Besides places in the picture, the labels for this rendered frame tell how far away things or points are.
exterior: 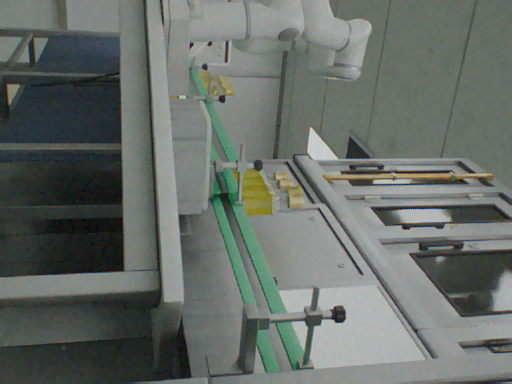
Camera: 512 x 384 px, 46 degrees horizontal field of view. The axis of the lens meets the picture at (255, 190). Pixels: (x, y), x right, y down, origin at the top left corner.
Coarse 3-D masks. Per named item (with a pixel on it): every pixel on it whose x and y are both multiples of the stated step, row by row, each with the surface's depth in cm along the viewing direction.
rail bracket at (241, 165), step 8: (240, 152) 154; (216, 160) 154; (240, 160) 154; (256, 160) 156; (216, 168) 153; (224, 168) 154; (232, 168) 155; (240, 168) 154; (256, 168) 156; (240, 176) 156; (240, 184) 157; (240, 192) 158; (240, 200) 159
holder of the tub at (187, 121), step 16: (176, 112) 132; (192, 112) 132; (176, 128) 127; (192, 128) 127; (176, 144) 128; (192, 144) 129; (176, 160) 130; (192, 160) 131; (176, 176) 131; (192, 176) 132; (176, 192) 133; (192, 192) 134; (192, 208) 135
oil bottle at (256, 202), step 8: (248, 192) 170; (256, 192) 171; (264, 192) 171; (272, 192) 172; (248, 200) 167; (256, 200) 167; (264, 200) 168; (272, 200) 168; (280, 200) 171; (248, 208) 168; (256, 208) 168; (264, 208) 169; (272, 208) 169
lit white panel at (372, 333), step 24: (336, 288) 156; (360, 288) 157; (360, 312) 148; (384, 312) 148; (336, 336) 138; (360, 336) 139; (384, 336) 140; (408, 336) 140; (312, 360) 130; (336, 360) 131; (360, 360) 131; (384, 360) 132; (408, 360) 133
